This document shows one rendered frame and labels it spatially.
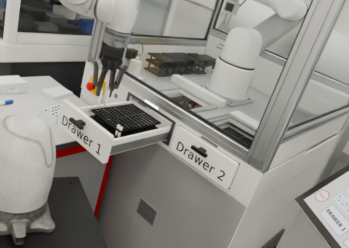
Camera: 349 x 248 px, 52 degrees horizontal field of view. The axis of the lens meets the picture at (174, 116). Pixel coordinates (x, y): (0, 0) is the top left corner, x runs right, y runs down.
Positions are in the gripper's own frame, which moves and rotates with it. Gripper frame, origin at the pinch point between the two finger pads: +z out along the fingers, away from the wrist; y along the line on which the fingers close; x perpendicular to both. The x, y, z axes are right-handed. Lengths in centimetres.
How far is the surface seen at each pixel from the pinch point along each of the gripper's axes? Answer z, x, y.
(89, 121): 4.3, -12.9, -7.6
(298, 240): 96, -1, 163
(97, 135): 6.8, -18.3, -5.3
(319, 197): -4, -68, 46
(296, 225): 96, 13, 175
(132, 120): 6.6, -6.0, 11.6
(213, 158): 6.7, -31.7, 35.1
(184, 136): 6.0, -18.0, 29.3
